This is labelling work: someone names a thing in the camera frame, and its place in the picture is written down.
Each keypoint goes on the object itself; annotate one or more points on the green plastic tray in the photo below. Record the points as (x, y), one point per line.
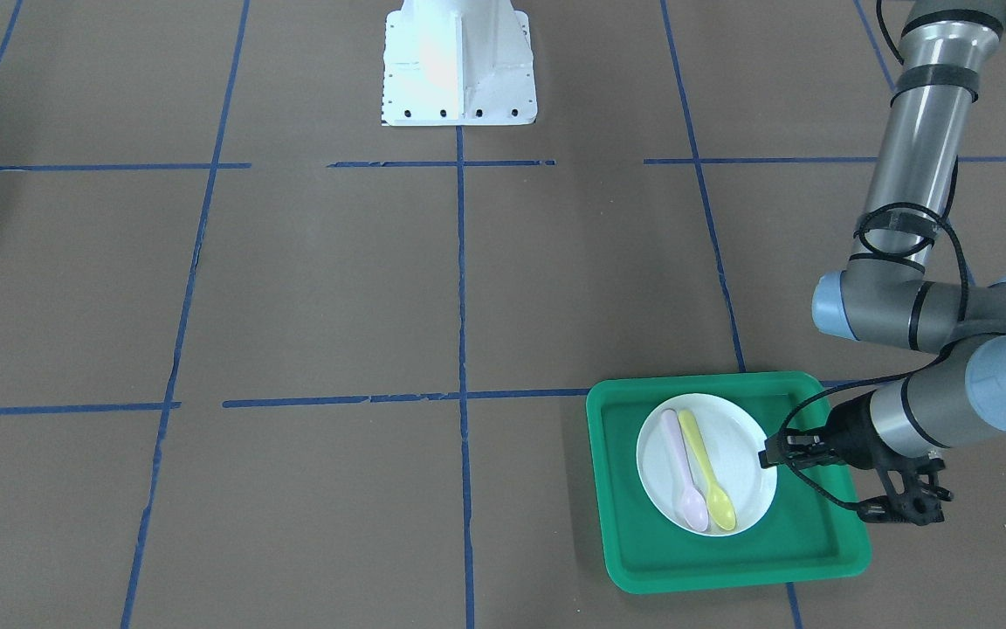
(801, 537)

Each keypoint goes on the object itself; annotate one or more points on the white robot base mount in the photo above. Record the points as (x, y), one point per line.
(458, 63)

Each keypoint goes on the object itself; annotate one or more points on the blue tape strip lengthwise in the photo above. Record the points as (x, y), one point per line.
(694, 160)

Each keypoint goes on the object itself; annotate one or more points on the white round plate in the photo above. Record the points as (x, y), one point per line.
(732, 439)

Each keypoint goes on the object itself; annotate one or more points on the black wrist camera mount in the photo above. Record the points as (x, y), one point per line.
(912, 492)

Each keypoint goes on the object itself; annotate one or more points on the yellow plastic spoon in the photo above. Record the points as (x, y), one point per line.
(718, 503)

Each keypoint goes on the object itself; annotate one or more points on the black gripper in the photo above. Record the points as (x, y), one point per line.
(850, 431)

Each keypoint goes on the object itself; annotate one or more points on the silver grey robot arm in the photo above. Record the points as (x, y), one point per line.
(882, 296)

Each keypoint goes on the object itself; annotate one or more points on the blue tape strip crosswise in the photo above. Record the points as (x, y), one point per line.
(272, 403)

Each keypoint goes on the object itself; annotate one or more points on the pink plastic spoon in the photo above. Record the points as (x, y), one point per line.
(688, 502)

